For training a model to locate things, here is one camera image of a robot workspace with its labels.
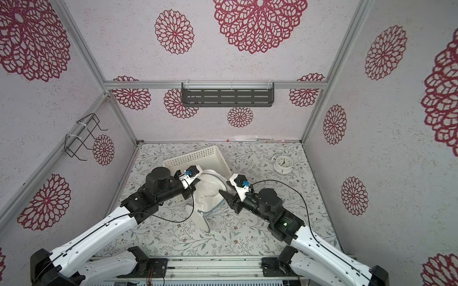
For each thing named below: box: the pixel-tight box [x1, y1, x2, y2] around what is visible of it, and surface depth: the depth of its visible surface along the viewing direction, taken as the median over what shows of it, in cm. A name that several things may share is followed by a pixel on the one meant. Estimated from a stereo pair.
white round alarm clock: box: [271, 154, 294, 175], surface depth 106 cm
